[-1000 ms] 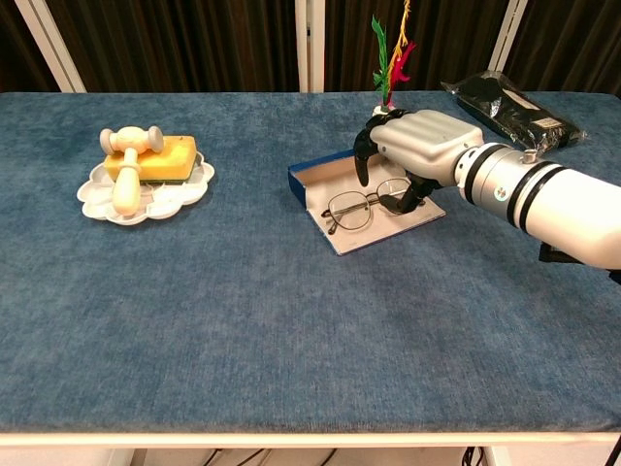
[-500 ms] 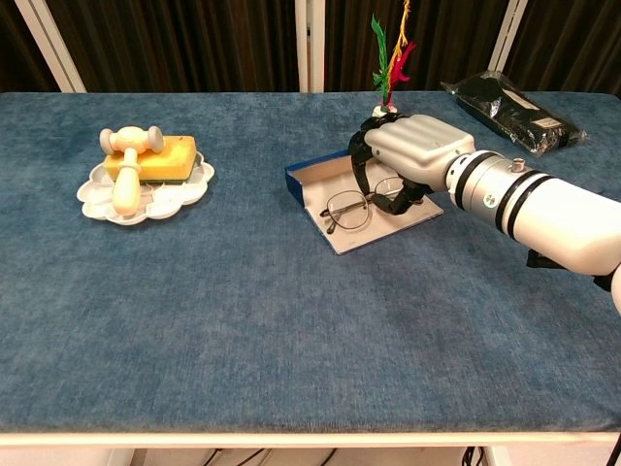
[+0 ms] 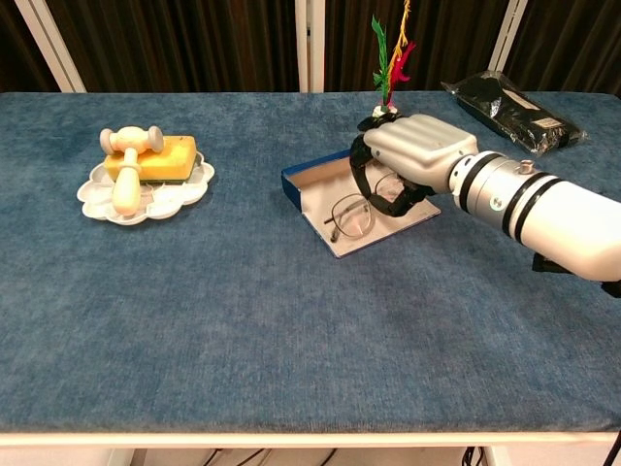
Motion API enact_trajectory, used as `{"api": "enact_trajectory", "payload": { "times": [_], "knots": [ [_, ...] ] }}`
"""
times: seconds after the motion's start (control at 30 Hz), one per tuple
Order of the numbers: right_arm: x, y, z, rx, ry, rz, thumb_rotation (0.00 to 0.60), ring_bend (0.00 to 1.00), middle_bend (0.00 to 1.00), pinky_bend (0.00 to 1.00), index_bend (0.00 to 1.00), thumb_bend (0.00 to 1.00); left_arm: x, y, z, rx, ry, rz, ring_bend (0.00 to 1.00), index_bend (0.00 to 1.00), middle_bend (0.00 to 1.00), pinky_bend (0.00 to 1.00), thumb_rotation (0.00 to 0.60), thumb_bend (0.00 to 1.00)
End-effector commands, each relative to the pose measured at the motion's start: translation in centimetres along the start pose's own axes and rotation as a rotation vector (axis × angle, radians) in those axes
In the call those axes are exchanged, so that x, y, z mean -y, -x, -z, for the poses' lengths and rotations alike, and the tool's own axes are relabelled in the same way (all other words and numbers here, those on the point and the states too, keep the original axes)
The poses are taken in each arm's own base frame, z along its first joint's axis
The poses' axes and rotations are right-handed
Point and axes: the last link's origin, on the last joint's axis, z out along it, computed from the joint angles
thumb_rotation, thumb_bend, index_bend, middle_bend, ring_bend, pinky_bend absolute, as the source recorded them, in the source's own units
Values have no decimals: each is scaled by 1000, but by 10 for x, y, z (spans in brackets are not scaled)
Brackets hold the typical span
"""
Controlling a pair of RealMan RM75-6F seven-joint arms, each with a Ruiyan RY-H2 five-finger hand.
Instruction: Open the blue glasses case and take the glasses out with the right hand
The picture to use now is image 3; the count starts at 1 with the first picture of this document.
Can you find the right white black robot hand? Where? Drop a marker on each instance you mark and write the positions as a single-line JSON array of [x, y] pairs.
[[417, 145]]

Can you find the blue pencil case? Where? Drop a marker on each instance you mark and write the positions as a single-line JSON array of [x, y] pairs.
[[315, 187]]

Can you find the wire-rimmed eyeglasses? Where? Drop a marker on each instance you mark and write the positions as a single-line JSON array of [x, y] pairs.
[[351, 235]]

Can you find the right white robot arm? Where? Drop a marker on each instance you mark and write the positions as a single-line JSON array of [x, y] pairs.
[[558, 218]]

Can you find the colourful feather shuttlecock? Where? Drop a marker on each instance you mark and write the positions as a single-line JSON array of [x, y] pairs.
[[383, 73]]

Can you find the black item in plastic bag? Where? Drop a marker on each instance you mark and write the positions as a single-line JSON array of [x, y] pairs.
[[509, 111]]

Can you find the dark pleated curtain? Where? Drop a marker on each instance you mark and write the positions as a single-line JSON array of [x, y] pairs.
[[451, 39], [572, 43], [19, 58], [194, 43]]

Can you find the blue felt table cloth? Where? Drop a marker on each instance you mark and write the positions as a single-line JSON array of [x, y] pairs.
[[242, 315]]

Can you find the yellow sponge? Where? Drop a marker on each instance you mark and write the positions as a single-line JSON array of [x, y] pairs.
[[170, 160]]

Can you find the white flower-shaped plate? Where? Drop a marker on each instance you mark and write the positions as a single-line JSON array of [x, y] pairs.
[[165, 204]]

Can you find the cream wooden mallet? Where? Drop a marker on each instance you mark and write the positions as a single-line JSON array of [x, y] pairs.
[[127, 189]]

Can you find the white partition post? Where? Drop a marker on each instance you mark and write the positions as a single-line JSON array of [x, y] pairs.
[[53, 48], [507, 34], [309, 48]]

